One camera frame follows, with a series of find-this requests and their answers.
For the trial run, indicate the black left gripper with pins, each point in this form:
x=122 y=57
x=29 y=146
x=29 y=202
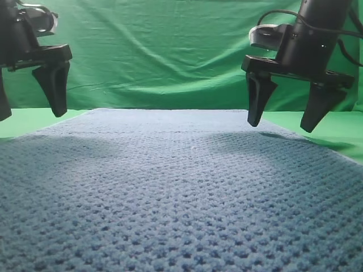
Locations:
x=20 y=49

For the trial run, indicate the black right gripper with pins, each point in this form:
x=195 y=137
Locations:
x=304 y=54

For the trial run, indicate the blue waffle-weave towel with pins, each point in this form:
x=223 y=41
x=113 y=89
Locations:
x=137 y=190

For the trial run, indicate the green backdrop cloth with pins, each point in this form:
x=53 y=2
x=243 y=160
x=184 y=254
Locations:
x=160 y=54

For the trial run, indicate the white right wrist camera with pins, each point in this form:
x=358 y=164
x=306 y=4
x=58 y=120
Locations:
x=267 y=36

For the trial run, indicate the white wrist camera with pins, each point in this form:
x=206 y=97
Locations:
x=42 y=20
x=267 y=36

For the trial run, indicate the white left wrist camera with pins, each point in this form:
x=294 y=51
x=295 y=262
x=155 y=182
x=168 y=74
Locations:
x=42 y=20

